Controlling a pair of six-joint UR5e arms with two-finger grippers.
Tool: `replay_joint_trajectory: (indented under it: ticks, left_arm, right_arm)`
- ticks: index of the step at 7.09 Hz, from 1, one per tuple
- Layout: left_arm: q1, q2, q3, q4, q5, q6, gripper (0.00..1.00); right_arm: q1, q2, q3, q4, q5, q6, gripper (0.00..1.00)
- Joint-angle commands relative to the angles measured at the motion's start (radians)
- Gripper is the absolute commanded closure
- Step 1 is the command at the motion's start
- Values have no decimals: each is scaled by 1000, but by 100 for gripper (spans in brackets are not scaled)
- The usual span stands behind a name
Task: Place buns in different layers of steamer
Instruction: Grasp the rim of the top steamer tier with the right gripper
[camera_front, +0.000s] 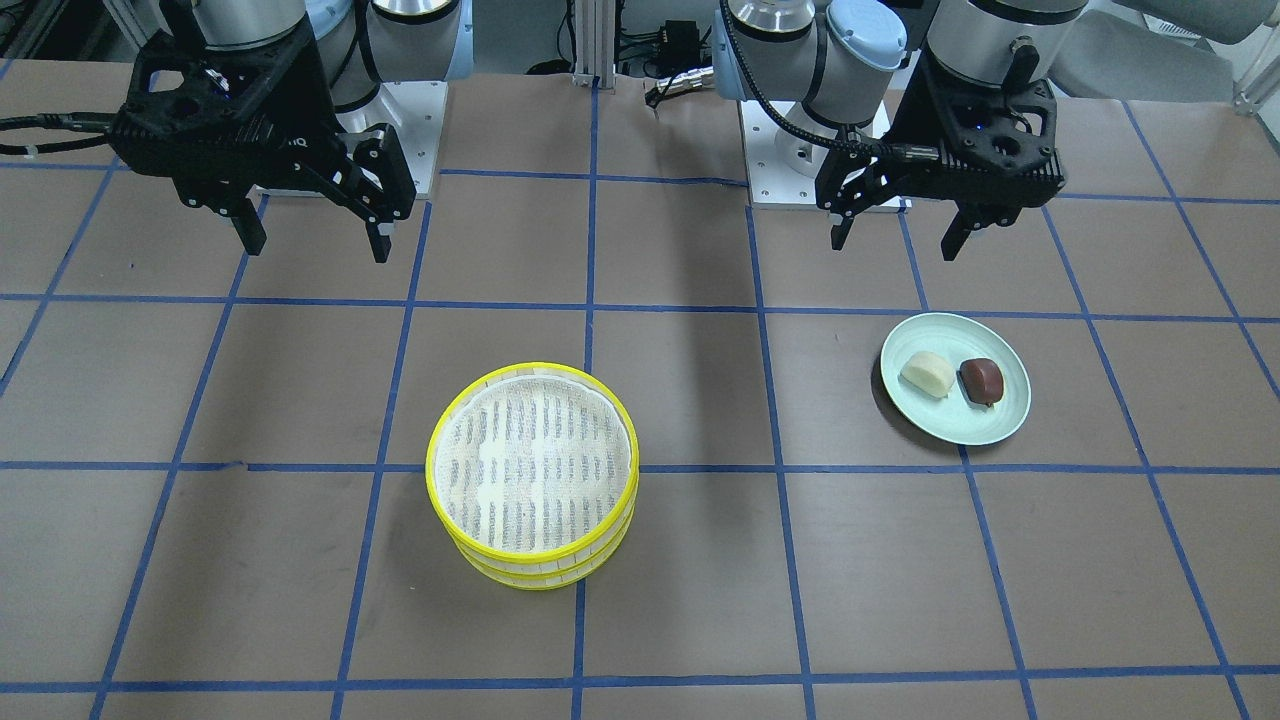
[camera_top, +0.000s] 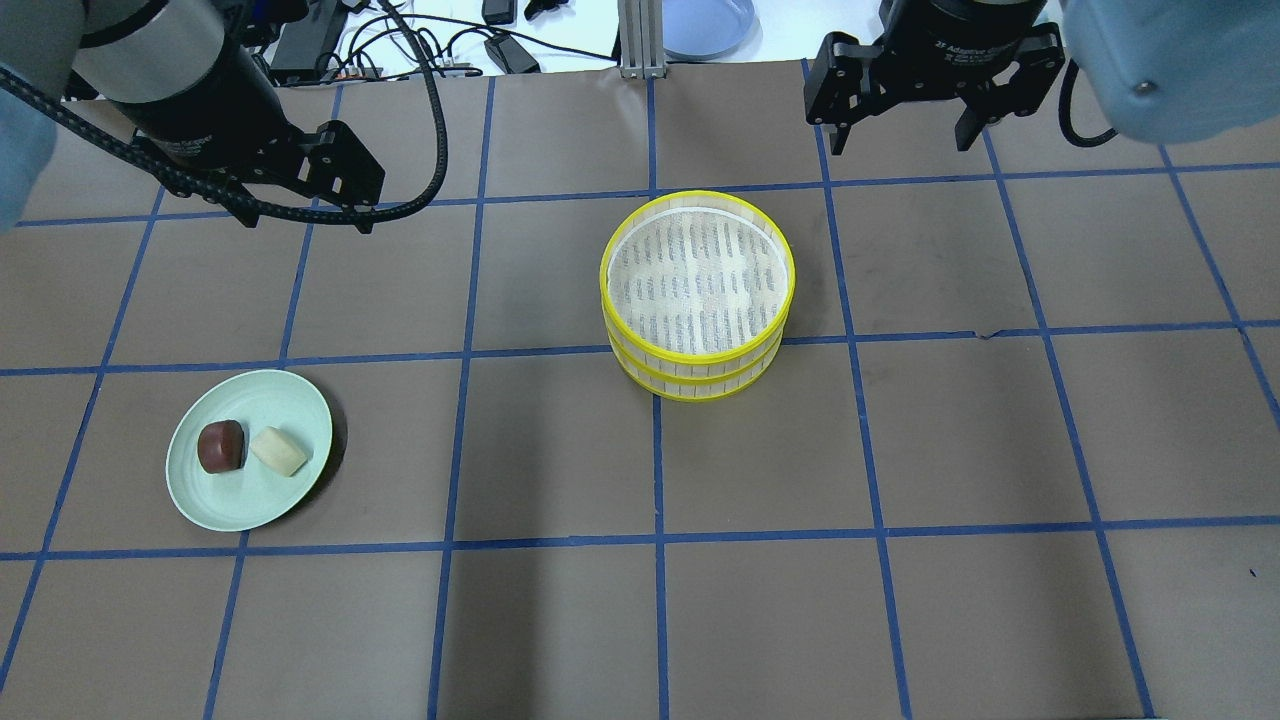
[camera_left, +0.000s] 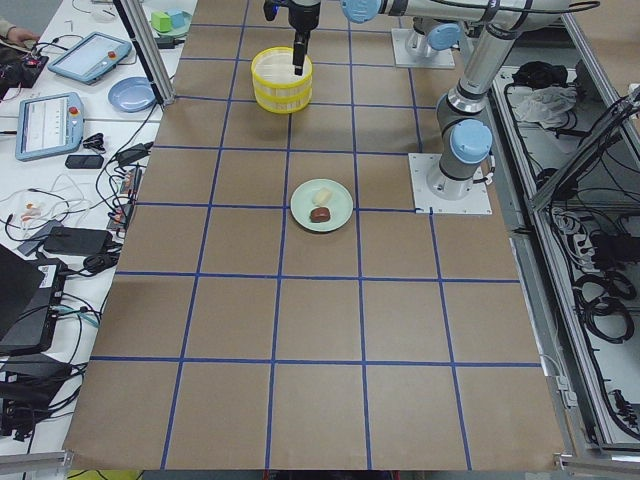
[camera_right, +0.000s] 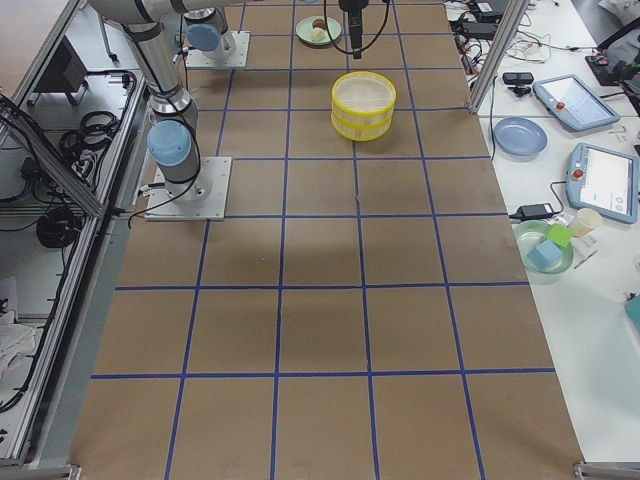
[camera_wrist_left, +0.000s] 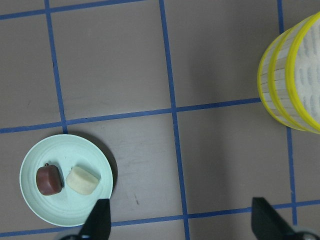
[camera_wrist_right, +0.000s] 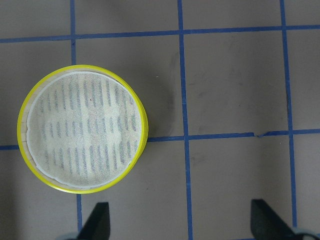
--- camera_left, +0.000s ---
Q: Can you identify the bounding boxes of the black power adapter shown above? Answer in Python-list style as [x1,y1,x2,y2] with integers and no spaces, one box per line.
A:
[43,227,112,256]

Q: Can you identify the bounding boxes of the teach pendant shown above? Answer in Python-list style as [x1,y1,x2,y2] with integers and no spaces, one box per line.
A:
[48,32,132,84]
[15,93,84,161]

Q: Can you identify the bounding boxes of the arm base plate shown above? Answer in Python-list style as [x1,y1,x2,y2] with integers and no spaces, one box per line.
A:
[408,153,492,216]
[391,24,460,69]

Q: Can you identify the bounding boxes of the black laptop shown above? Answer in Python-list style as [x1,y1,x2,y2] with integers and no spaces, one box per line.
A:
[1,246,67,356]

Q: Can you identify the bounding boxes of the teach pendant near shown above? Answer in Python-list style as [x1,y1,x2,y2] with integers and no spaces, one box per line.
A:
[15,93,84,161]

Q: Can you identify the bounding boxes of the teach pendant far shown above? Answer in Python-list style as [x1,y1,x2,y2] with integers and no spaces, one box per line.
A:
[48,32,132,84]

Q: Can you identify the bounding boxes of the black phone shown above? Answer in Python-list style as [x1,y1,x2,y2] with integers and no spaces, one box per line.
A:
[65,154,104,170]

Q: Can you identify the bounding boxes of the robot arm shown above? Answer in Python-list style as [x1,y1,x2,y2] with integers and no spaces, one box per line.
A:
[341,1,600,200]
[263,1,461,76]

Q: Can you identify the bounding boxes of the green cube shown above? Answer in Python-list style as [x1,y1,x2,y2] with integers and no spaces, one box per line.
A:
[150,11,172,33]

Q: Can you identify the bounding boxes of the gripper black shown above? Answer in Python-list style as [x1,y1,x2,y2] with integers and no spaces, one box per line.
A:
[288,0,321,76]

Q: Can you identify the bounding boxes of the light green plate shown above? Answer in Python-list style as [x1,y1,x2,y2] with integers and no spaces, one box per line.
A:
[290,179,354,233]

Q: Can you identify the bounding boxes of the brown bun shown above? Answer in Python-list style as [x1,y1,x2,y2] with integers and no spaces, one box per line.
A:
[309,206,331,223]

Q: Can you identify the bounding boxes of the white cloth bundle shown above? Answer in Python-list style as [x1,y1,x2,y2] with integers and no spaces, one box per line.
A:
[514,86,578,129]

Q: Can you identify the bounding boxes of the blue plate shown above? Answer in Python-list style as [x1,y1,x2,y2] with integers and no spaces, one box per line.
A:
[108,76,156,113]

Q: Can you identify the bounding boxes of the pale green tray plate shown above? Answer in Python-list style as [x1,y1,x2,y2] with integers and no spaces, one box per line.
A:
[150,9,192,38]

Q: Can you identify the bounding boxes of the aluminium frame post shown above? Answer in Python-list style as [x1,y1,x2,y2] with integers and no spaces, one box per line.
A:
[113,0,175,108]

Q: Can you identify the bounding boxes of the yellow steamer layer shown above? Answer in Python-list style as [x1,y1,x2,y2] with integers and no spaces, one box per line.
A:
[250,46,313,98]
[254,87,313,114]

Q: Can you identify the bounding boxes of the blue cube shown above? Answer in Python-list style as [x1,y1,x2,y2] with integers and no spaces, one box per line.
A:
[165,9,185,29]

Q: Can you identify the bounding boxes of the white bun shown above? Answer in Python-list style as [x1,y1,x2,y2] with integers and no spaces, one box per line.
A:
[312,187,333,207]

